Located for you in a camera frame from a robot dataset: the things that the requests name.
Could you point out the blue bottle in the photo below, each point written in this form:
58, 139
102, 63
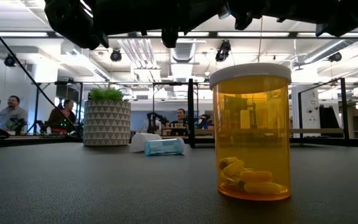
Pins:
163, 147

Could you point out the white plastic bottle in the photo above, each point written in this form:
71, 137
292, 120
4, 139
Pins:
140, 142

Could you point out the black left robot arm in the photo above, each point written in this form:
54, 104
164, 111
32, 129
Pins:
129, 15

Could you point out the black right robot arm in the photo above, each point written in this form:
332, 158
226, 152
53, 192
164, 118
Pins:
322, 12

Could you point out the black ceiling spotlight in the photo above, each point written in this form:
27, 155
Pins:
335, 56
116, 55
10, 60
223, 49

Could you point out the person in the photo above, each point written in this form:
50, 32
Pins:
62, 116
12, 115
181, 113

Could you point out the white pillar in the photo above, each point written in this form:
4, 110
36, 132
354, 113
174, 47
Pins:
309, 109

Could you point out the large orange pill bottle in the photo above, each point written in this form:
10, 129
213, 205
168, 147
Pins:
250, 130

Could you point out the green succulent plant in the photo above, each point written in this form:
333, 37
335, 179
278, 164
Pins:
106, 94

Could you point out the white geometric plant pot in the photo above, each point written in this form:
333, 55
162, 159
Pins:
107, 124

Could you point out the black overhead light bar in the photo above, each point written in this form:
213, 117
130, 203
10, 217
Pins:
20, 34

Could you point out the black table mat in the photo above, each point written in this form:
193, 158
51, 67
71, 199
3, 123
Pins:
73, 186

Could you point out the wooden shelf black frame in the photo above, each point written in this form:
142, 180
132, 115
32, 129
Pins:
190, 109

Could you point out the black metal rig frame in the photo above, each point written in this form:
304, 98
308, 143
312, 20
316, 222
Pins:
26, 142

